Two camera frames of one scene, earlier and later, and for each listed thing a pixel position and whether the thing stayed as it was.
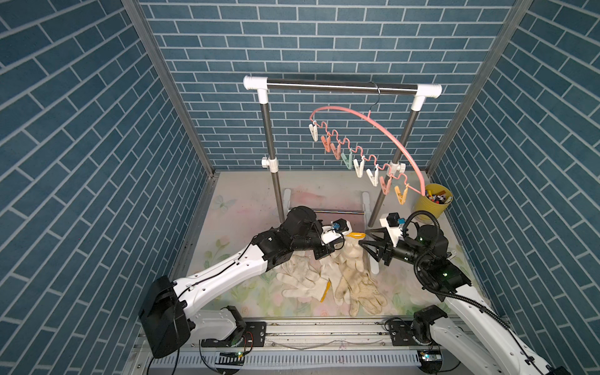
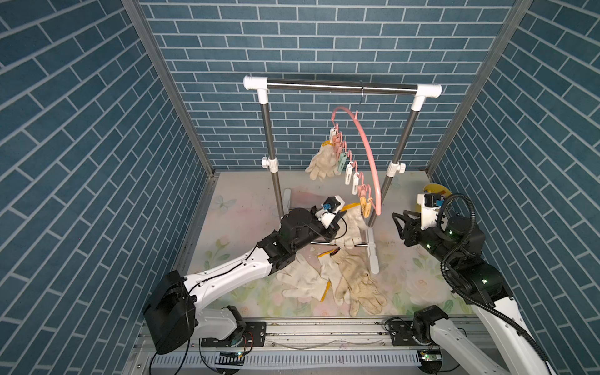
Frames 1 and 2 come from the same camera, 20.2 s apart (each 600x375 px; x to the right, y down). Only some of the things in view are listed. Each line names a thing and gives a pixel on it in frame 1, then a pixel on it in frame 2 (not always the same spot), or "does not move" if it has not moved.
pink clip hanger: (391, 183) → (348, 164)
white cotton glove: (306, 286) does not move
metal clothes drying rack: (263, 85) does not move
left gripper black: (324, 249) → (328, 232)
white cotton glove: (301, 269) → (351, 224)
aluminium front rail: (255, 348) does not move
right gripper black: (384, 248) → (412, 226)
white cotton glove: (351, 251) → (324, 163)
